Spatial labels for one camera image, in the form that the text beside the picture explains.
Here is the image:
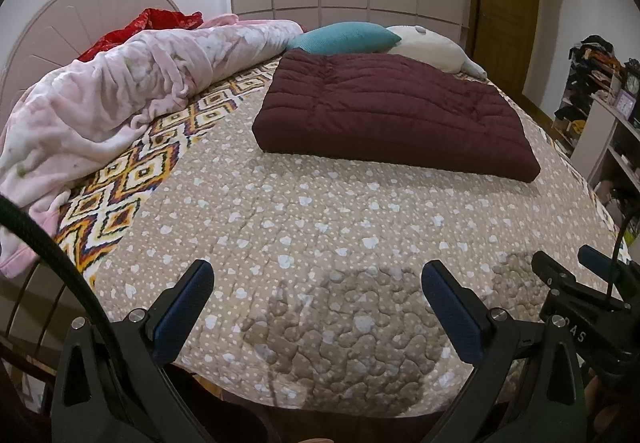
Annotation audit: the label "red cloth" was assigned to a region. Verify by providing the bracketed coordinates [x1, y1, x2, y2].
[77, 8, 205, 63]

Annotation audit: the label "cluttered shoe rack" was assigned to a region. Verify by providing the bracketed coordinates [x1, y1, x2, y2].
[552, 36, 628, 156]

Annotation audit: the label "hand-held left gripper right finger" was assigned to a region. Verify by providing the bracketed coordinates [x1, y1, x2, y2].
[421, 260, 586, 443]

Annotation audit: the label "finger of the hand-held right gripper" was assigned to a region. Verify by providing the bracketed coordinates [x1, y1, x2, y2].
[531, 250, 583, 296]
[578, 245, 631, 286]

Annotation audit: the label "brown metal bed frame rails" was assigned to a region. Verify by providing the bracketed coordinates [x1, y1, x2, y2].
[0, 258, 108, 404]

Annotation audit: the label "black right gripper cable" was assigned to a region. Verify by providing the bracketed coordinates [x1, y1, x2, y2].
[606, 218, 633, 309]

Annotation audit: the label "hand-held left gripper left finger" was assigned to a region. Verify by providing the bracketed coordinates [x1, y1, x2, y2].
[50, 259, 216, 443]

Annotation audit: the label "maroon quilted puffer jacket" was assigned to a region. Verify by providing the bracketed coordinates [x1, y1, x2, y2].
[251, 48, 542, 183]

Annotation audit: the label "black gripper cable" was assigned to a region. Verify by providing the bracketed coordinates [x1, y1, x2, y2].
[0, 197, 121, 374]
[606, 218, 633, 309]

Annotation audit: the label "wooden door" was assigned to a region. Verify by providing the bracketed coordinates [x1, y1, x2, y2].
[467, 0, 542, 99]

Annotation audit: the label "small purple desk clock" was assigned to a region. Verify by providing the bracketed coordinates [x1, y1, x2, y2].
[614, 89, 638, 119]

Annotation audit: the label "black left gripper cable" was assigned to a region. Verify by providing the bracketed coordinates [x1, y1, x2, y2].
[0, 197, 121, 374]

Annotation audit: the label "beige patterned bed quilt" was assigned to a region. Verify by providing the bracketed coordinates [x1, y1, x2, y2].
[50, 23, 631, 416]

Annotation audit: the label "white plush pillow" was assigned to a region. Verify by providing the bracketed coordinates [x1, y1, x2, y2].
[385, 24, 488, 78]

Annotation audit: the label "teal knitted pillow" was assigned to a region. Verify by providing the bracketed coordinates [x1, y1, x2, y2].
[285, 22, 402, 56]

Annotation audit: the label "white shelf cabinet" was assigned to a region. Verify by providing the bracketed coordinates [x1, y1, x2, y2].
[570, 96, 640, 234]

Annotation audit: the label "dark wooden mantel clock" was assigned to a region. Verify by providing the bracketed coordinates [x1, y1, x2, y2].
[622, 58, 640, 96]

